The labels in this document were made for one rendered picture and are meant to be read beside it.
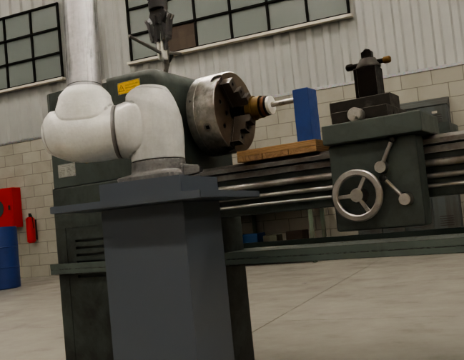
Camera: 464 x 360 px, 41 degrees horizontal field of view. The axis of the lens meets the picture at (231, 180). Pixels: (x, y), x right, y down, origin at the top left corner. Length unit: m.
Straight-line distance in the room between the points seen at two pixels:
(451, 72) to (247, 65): 2.94
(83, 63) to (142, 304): 0.70
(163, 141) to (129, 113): 0.12
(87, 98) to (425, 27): 7.57
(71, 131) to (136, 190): 0.25
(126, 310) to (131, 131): 0.49
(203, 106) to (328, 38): 7.02
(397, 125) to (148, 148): 0.71
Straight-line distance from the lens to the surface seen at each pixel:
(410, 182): 1.85
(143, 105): 1.73
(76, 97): 1.79
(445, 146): 1.94
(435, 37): 8.97
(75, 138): 1.76
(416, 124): 1.82
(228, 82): 2.31
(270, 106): 2.31
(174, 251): 1.63
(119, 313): 1.73
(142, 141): 1.72
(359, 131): 1.86
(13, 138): 11.87
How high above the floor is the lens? 0.67
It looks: 4 degrees up
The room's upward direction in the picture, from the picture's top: 6 degrees counter-clockwise
